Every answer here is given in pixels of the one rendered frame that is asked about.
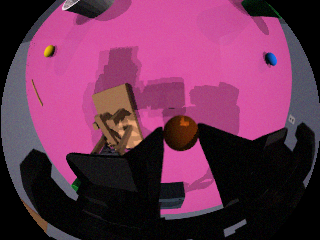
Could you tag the blue ball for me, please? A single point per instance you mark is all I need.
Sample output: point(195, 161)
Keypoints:
point(271, 59)

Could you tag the orange ball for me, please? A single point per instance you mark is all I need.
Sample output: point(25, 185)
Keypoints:
point(180, 132)

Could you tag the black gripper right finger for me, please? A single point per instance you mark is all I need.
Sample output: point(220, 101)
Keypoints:
point(234, 159)

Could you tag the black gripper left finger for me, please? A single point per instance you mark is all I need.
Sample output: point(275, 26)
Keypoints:
point(138, 170)

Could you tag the white cylindrical cup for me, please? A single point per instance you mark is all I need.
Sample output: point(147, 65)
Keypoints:
point(89, 8)

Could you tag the yellow ball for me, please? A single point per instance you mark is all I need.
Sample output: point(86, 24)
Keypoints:
point(48, 51)

